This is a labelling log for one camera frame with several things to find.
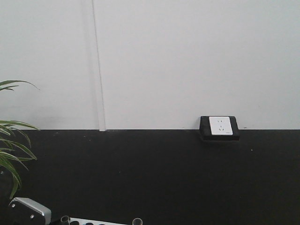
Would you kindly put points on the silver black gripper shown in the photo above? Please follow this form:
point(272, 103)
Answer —
point(25, 211)

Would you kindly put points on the glass test tube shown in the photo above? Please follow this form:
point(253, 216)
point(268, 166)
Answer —
point(137, 221)
point(65, 220)

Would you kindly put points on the white test tube rack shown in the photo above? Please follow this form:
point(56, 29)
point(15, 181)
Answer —
point(94, 222)

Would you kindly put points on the black socket mounting box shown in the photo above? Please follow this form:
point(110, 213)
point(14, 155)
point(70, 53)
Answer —
point(206, 135)

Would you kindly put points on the white wall socket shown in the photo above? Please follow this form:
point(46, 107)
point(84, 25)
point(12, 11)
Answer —
point(220, 125)

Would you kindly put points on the white cable conduit strip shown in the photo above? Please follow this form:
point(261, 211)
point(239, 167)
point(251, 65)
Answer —
point(98, 78)

